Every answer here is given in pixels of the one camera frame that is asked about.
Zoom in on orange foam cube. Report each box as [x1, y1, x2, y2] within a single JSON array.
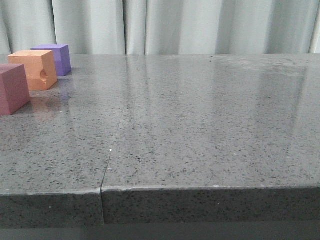
[[7, 49, 58, 91]]

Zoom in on grey pleated curtain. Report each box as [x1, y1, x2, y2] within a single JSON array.
[[0, 0, 320, 55]]

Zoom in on purple foam cube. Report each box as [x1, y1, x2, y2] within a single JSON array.
[[31, 44, 72, 77]]

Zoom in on pink foam cube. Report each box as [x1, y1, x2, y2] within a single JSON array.
[[0, 64, 31, 116]]

